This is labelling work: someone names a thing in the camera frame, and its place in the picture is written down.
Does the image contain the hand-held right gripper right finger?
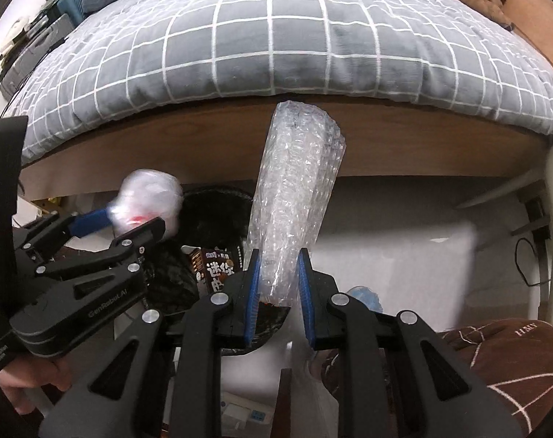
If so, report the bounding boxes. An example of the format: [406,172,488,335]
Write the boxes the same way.
[297,249,526,438]

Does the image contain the grey suitcase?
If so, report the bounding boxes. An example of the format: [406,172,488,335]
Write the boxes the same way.
[0,14,76,101]

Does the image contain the grey checked bed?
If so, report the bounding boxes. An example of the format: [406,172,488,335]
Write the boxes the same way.
[3,0,553,162]

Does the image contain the person's left hand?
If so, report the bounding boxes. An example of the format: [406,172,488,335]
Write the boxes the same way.
[0,356,76,416]

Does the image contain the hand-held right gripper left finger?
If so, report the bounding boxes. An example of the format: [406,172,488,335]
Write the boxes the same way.
[39,249,263,438]

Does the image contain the blue slipper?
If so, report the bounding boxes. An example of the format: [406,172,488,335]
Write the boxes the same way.
[347,285,384,313]

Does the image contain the black trash bin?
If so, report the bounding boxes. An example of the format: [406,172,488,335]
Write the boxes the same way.
[144,185,291,357]

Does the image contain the dark clutter pile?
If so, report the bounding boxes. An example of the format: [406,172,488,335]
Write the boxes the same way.
[0,0,76,69]

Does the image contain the wooden headboard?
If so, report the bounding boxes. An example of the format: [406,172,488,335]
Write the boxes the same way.
[500,0,553,83]

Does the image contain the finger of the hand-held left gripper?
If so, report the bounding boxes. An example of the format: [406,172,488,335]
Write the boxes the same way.
[9,216,168,357]
[12,205,117,261]

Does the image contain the clear plastic bag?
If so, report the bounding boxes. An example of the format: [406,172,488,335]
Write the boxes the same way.
[246,100,347,307]
[107,169,184,240]

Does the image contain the small white box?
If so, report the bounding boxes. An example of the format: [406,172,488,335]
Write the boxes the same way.
[222,397,277,434]

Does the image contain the wooden bed frame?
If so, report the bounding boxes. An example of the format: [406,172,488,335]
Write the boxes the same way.
[18,96,553,201]

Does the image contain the thin black cable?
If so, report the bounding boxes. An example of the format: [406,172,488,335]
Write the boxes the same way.
[514,236,551,289]

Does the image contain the brown snack box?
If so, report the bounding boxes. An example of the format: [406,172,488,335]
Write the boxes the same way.
[189,249,238,295]

